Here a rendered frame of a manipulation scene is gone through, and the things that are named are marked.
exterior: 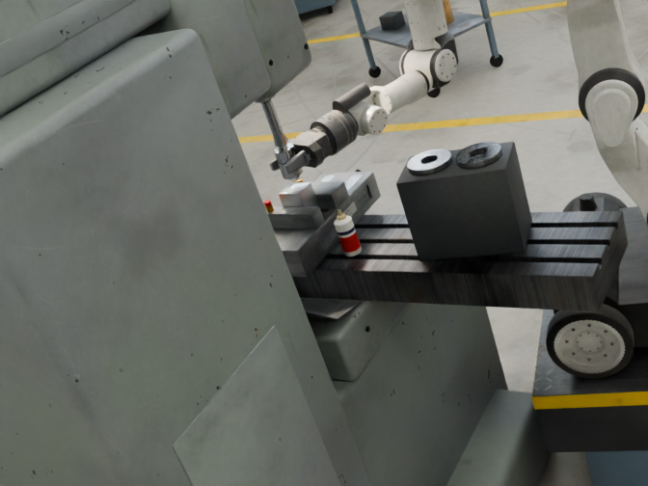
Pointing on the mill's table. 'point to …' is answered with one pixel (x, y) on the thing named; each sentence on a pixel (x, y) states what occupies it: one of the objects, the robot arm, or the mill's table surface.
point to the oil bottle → (347, 234)
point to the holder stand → (466, 202)
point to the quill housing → (279, 40)
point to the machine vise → (320, 222)
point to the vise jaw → (330, 194)
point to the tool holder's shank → (275, 125)
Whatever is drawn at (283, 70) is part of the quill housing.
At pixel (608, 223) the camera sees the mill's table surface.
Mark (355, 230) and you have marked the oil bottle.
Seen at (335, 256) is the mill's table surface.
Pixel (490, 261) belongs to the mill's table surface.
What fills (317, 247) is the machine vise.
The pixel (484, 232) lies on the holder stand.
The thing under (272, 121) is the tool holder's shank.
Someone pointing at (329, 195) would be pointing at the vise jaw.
